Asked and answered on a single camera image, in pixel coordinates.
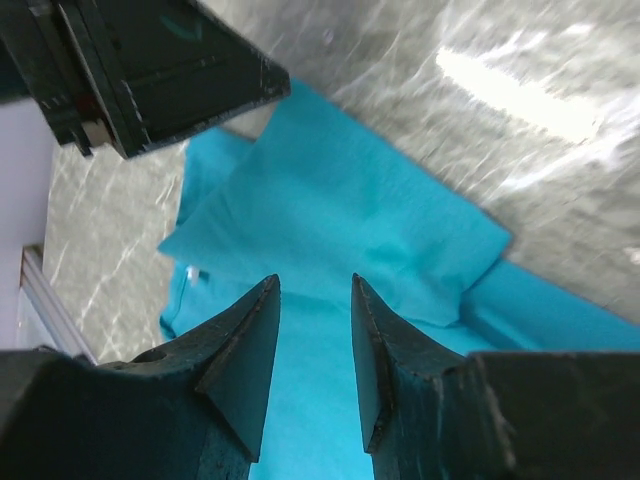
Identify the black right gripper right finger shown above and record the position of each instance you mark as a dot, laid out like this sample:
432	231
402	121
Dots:
429	413

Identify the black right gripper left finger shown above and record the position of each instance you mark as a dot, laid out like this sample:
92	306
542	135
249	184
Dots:
192	408

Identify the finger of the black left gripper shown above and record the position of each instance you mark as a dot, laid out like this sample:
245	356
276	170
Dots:
164	71

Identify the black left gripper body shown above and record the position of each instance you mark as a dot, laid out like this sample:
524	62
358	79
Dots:
37	63

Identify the teal t-shirt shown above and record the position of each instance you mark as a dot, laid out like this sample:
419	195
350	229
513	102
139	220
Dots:
316	199

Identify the aluminium extrusion rail frame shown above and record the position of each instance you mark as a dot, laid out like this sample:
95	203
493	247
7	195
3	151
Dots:
41	318

